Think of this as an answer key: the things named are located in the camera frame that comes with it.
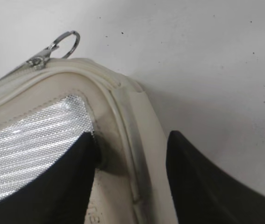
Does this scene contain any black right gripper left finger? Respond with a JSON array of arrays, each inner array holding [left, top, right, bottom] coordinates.
[[0, 133, 101, 224]]

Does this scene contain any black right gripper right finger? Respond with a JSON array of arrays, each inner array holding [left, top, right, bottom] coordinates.
[[166, 131, 265, 224]]

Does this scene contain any cream fabric zipper bag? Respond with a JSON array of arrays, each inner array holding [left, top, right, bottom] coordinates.
[[0, 59, 165, 224]]

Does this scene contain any silver zipper pull with ring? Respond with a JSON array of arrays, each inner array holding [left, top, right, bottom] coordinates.
[[26, 30, 80, 70]]

